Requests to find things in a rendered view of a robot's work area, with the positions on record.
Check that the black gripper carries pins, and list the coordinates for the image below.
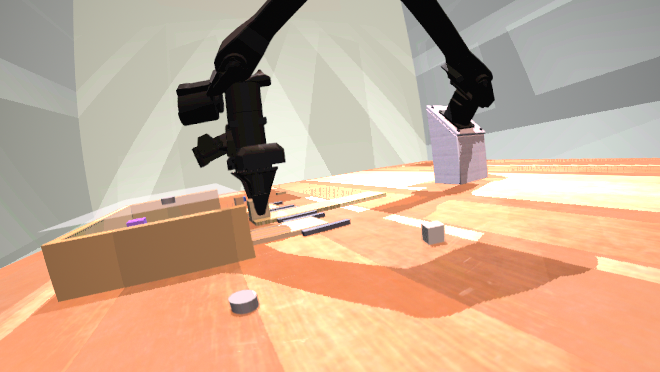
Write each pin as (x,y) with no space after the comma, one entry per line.
(254,158)

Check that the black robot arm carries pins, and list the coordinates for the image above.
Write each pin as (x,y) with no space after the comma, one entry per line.
(241,51)

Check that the short grey cylinder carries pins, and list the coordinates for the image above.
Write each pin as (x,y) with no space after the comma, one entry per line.
(243,302)

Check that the tan cardboard cube with black w label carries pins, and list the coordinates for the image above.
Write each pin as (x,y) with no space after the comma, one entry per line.
(253,214)

